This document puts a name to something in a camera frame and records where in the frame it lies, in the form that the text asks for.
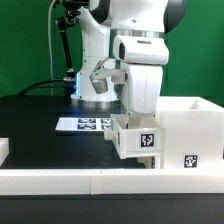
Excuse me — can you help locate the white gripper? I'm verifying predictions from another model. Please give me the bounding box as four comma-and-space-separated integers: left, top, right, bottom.
113, 35, 169, 115

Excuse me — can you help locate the white drawer box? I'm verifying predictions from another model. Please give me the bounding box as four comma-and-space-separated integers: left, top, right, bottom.
104, 114, 163, 159
137, 156, 160, 169

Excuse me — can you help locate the white drawer cabinet frame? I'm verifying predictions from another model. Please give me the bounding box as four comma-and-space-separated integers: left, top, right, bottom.
155, 97, 224, 169

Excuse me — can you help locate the white drawer box front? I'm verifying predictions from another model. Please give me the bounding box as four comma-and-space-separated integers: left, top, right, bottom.
137, 156, 160, 169

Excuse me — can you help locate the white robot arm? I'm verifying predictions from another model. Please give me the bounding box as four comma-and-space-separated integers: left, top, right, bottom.
72, 0, 187, 116

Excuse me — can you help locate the fiducial marker sheet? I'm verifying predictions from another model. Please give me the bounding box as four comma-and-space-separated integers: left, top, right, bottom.
55, 117, 111, 132

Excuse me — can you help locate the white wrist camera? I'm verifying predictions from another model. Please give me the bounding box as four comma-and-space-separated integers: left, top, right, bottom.
89, 58, 125, 94

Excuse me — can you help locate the black camera stand pole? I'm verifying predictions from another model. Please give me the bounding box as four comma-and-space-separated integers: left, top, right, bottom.
56, 16, 76, 83

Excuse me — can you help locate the black cable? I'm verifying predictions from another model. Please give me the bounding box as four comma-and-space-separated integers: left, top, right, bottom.
18, 78, 73, 96

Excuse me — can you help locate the white workspace border wall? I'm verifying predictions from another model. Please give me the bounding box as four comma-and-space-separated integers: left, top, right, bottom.
0, 138, 224, 195

